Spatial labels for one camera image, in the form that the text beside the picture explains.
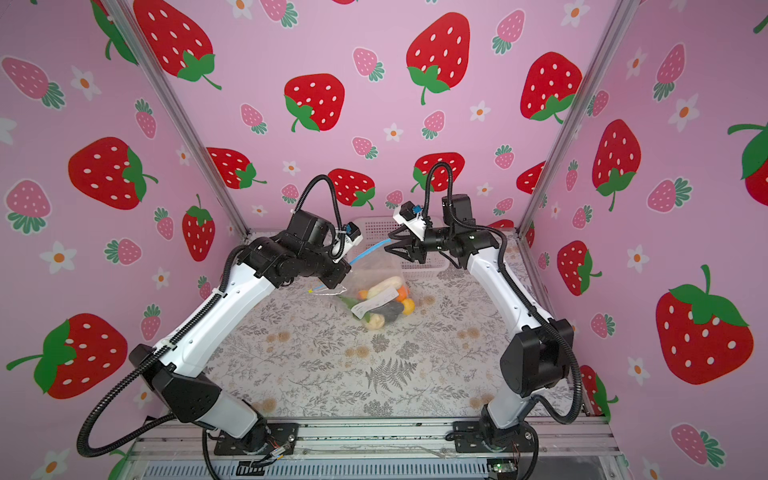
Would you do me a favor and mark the clear zip top bag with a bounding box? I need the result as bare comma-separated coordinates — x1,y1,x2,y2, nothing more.
308,239,416,330

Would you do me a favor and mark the yellow toy lemon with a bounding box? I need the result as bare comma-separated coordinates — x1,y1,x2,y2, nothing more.
401,298,415,316

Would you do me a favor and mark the aluminium front rail frame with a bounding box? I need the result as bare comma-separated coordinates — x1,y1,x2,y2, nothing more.
116,417,632,479

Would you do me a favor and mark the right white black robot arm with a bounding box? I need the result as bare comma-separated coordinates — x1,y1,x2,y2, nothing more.
386,195,584,449

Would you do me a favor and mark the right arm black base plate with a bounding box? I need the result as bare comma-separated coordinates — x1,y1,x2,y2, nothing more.
445,420,538,454

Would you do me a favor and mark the white plastic basket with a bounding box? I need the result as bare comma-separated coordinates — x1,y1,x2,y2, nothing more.
346,217,450,280

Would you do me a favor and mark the dark purple toy eggplant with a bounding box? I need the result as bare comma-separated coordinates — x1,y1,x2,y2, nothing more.
379,300,405,323

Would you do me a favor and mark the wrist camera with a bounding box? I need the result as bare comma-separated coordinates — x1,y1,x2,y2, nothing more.
393,201,427,240
342,222,363,255

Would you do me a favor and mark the left aluminium corner post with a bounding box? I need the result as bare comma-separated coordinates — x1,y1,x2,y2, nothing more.
104,0,249,240

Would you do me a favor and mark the white toy radish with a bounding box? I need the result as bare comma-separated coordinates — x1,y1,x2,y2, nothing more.
339,276,405,318

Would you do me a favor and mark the aluminium corner post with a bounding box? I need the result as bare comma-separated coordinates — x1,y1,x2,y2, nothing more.
517,0,643,235
104,0,249,240

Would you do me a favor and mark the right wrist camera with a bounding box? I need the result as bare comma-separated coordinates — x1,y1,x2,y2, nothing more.
393,201,427,240

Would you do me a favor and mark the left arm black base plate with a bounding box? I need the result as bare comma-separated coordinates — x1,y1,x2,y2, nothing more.
213,422,300,457

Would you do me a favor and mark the right aluminium corner post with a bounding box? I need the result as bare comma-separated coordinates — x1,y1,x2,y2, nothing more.
517,0,643,235

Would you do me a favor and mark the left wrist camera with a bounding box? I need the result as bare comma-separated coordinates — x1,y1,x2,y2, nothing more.
342,222,363,255

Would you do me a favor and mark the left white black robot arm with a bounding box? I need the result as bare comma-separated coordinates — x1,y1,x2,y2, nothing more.
76,211,362,458

